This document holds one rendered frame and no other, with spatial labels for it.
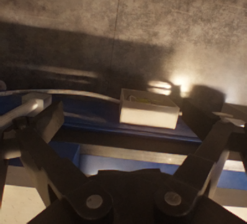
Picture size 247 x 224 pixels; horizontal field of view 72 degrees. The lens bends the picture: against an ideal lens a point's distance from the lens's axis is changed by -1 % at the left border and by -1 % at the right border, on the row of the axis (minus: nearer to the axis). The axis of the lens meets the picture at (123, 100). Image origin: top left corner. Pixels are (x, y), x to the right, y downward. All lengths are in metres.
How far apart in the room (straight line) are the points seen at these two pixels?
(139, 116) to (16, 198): 0.75
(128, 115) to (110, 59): 0.58
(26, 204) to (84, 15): 1.28
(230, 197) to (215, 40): 1.36
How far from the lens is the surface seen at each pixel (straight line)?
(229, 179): 1.16
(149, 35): 1.38
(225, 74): 1.61
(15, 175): 0.23
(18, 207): 0.24
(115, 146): 0.76
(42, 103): 0.89
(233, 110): 1.32
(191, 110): 0.19
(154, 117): 0.92
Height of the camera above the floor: 1.35
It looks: 74 degrees down
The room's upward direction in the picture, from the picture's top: 174 degrees clockwise
